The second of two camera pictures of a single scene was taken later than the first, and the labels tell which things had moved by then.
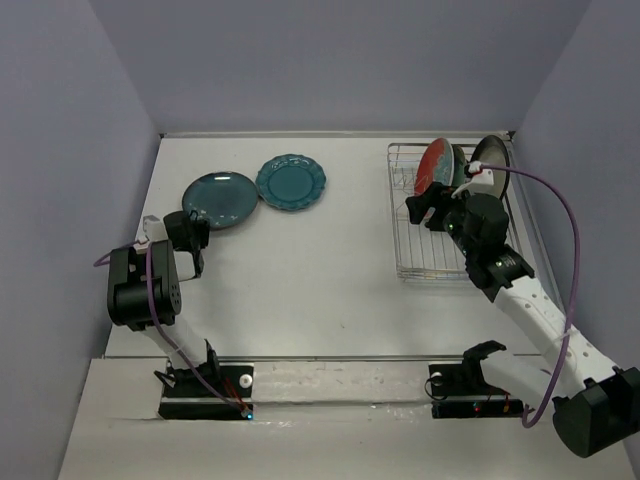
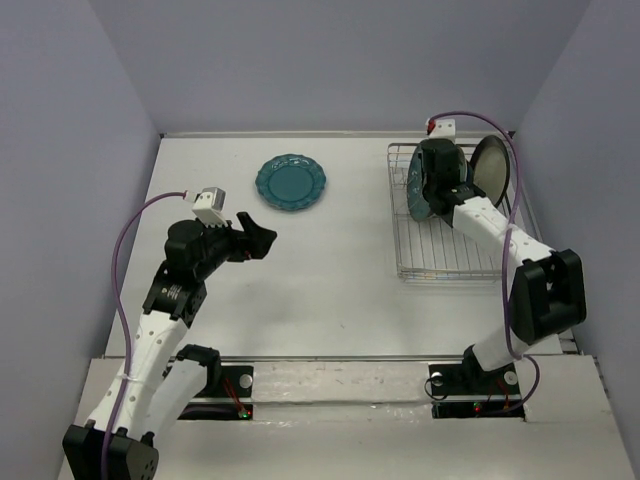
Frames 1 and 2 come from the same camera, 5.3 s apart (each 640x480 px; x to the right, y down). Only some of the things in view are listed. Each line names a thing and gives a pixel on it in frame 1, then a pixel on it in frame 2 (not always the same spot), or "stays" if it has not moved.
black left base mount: [185, 396] stays
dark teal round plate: [225, 198] -> [416, 199]
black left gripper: [202, 226] -> [256, 239]
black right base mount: [461, 391] stays
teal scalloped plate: [290, 182] stays
